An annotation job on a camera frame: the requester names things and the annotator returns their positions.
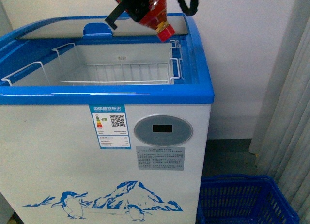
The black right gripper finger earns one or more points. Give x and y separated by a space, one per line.
116 14

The blue yellow drink bottle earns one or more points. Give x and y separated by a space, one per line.
151 14

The glass sliding freezer lid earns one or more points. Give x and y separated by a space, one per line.
87 27

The blue energy label sticker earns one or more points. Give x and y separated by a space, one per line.
110 124

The white blue chest freezer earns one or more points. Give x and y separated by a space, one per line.
52 170

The grey oval control panel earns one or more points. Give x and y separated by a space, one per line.
163 130

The grey instruction sticker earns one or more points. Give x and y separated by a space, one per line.
160 158

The white vertical curtain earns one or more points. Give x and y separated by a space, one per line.
281 139

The blue plastic shopping basket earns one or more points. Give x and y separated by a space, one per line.
243 199

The white wire freezer basket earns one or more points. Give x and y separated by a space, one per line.
96 65

